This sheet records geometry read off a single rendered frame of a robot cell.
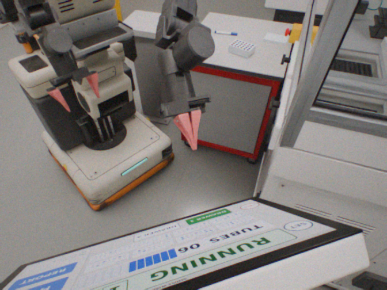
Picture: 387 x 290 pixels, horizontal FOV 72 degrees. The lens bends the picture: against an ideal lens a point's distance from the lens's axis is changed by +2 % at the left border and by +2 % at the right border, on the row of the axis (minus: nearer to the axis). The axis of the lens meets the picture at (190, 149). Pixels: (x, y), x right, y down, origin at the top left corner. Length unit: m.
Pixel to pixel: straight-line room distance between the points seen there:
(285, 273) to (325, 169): 0.55
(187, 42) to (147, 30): 1.34
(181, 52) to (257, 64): 1.02
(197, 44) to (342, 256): 0.38
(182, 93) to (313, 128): 0.38
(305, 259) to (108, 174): 1.35
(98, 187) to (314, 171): 1.13
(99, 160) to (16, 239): 0.66
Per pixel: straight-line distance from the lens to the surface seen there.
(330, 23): 0.62
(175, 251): 0.43
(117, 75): 1.32
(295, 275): 0.37
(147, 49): 1.92
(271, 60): 1.55
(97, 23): 1.17
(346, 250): 0.40
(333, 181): 0.91
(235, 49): 1.56
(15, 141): 2.47
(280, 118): 0.92
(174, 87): 0.53
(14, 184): 2.17
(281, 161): 0.86
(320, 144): 0.80
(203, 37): 0.51
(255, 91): 1.52
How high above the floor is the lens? 1.51
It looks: 49 degrees down
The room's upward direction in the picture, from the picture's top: straight up
